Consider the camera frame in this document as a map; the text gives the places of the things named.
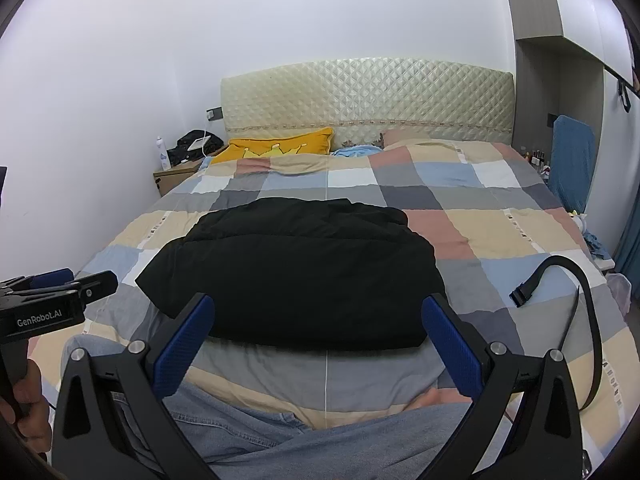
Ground blue crumpled cloth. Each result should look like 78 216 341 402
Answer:
582 230 613 261

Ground black bag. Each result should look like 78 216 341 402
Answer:
166 130 224 165

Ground black belt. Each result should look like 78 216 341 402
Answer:
509 255 603 413

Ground checkered patchwork blanket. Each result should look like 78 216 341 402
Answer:
30 140 626 461

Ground teal curtain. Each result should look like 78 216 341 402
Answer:
614 195 640 281

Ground yellow pillow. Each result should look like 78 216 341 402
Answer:
210 127 335 166

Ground pink pillow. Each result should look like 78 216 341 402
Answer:
380 127 453 150

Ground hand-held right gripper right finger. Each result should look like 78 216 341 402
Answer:
421 292 586 480

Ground wooden nightstand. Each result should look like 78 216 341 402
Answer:
152 147 226 198

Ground blue denim jeans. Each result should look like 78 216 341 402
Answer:
60 335 506 480

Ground blue towel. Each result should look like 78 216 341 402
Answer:
547 115 596 211

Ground grey white wardrobe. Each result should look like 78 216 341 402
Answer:
502 0 640 201

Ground cream quilted headboard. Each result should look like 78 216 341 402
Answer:
220 58 516 147

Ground clear plastic bag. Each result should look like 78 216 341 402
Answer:
607 272 637 312

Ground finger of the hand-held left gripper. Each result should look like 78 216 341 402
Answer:
67 270 119 307
0 268 76 293

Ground person's left hand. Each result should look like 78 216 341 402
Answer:
0 360 55 457

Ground black puffer jacket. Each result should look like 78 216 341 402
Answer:
135 197 447 352

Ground light blue cloth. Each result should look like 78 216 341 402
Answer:
331 144 383 157

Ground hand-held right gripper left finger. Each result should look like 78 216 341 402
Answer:
52 292 221 480

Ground group of small bottles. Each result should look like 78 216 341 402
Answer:
520 146 551 176

